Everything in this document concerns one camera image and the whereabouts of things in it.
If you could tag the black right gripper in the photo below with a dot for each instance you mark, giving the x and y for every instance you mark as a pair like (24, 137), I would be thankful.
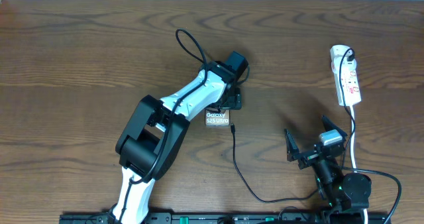
(307, 158)

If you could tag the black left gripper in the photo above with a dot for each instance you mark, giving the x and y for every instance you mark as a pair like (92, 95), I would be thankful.
(236, 103)

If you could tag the Galaxy S25 Ultra smartphone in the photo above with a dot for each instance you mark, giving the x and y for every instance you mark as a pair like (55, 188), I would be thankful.
(217, 118)

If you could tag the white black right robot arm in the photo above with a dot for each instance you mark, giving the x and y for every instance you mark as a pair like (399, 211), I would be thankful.
(347, 194)

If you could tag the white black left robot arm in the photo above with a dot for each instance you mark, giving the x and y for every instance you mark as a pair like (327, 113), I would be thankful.
(156, 129)

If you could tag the white power strip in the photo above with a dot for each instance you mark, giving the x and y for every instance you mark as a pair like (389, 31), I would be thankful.
(343, 65)

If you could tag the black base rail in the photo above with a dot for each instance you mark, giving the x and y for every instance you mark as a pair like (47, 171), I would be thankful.
(187, 218)

